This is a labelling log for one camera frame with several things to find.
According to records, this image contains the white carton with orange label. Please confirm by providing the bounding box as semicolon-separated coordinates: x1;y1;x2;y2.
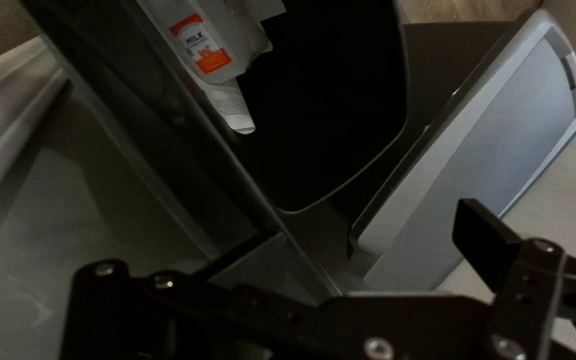
139;0;287;136

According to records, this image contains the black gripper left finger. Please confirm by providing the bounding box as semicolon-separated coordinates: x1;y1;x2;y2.
59;259;370;360

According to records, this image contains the black trash bin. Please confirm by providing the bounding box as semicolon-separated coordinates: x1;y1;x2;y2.
21;0;515;305

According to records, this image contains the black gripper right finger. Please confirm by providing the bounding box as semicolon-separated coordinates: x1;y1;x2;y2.
453;198;576;360

